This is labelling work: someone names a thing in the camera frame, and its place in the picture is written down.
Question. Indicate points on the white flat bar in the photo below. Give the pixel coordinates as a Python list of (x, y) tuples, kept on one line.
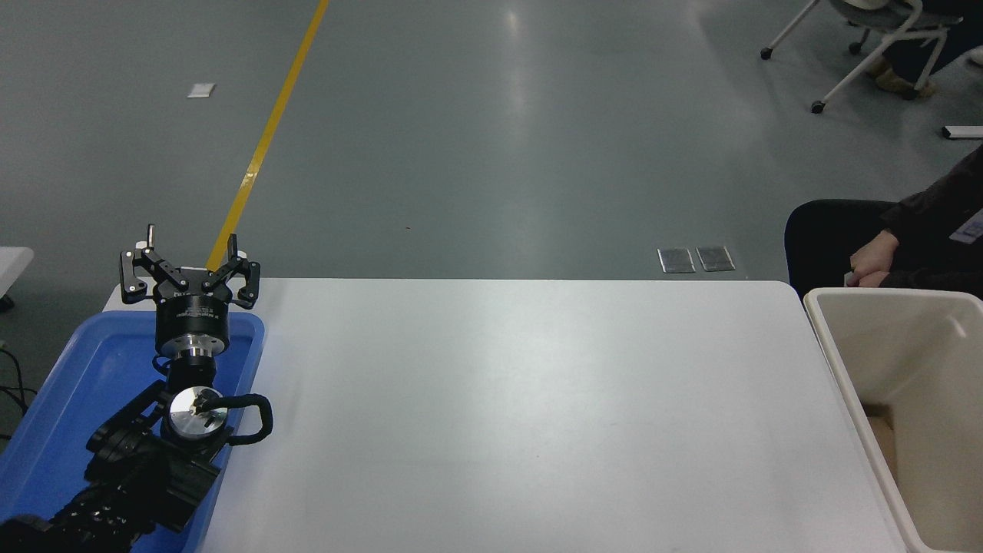
[(961, 132)]

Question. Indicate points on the metal floor plate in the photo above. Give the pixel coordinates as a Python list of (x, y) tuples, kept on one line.
[(676, 260), (716, 259)]

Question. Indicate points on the tan paper ball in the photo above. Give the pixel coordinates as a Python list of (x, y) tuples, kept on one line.
[(882, 442)]

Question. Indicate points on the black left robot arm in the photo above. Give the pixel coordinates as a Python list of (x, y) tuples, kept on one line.
[(127, 484)]

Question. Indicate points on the large pale plastic bin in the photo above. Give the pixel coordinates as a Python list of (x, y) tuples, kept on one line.
[(914, 346)]

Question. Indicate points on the small white floor label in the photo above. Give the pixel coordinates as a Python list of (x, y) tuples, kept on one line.
[(201, 91)]

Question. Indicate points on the person's hand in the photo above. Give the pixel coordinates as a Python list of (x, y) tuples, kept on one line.
[(874, 261)]

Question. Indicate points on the white frame wheeled chair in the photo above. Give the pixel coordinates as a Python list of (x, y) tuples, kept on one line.
[(891, 31)]

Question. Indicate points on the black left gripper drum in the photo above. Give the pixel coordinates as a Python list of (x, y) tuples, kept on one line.
[(192, 319)]

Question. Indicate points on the white badge card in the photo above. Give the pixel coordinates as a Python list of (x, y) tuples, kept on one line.
[(969, 227)]

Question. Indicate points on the small white side table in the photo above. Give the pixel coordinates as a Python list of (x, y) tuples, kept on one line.
[(11, 265)]

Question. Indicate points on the person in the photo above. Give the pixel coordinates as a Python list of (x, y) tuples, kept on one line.
[(902, 81), (825, 230)]

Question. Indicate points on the blue plastic tray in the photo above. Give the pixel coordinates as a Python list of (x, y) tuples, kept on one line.
[(69, 392)]

